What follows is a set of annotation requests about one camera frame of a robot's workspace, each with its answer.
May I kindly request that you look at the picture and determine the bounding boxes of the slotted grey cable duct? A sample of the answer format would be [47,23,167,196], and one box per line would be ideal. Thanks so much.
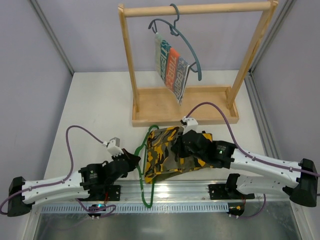
[40,202,229,214]

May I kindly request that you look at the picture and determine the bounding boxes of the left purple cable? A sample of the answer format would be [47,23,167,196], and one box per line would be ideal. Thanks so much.
[0,124,117,218]

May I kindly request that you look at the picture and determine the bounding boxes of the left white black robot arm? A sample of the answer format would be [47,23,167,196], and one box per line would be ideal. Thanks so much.
[6,149,141,217]

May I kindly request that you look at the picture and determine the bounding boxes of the camouflage yellow green trousers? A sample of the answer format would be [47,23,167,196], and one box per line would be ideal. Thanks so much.
[144,126,213,184]

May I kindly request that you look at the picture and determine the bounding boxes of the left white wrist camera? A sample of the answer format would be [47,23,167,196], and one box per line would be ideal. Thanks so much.
[102,137,124,157]

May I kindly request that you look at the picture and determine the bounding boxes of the wooden clothes rack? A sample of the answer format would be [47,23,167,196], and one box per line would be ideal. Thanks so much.
[117,0,278,127]

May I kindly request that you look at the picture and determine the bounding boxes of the patterned folded garment on hanger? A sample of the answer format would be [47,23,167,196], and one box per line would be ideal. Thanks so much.
[154,32,190,105]

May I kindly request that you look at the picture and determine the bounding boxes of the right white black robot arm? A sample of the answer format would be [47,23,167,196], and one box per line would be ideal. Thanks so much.
[171,130,320,208]

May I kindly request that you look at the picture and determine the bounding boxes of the purple cable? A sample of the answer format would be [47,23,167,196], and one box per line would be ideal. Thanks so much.
[186,101,320,220]
[0,124,117,218]

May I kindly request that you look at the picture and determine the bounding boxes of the blue plastic hanger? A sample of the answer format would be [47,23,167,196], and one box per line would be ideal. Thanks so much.
[148,3,202,81]

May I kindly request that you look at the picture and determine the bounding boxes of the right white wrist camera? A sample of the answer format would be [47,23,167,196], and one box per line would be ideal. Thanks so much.
[180,116,199,134]

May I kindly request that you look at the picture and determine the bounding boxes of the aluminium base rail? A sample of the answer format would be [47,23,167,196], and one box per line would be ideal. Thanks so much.
[29,179,291,203]

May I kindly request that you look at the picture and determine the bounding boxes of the green wire hanger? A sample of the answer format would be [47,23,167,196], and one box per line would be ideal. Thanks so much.
[134,125,159,209]

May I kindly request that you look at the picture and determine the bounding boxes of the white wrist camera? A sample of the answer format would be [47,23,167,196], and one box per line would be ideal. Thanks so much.
[102,137,124,157]
[180,116,199,134]

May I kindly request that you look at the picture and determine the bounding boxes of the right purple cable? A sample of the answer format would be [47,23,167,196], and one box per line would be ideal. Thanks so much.
[186,101,320,220]

